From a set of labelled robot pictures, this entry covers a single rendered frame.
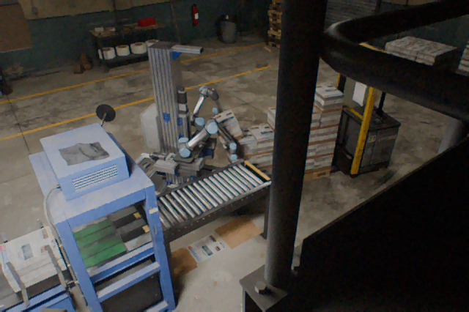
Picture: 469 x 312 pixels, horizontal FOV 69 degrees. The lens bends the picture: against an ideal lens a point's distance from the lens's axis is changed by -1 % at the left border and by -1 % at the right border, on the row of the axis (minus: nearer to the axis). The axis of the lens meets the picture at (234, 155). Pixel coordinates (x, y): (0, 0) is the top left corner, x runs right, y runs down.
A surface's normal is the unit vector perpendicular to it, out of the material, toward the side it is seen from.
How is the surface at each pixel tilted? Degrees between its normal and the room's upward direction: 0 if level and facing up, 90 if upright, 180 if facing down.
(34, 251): 2
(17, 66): 90
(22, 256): 2
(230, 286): 0
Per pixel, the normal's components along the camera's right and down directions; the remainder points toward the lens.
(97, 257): 0.00, -0.83
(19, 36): 0.58, 0.45
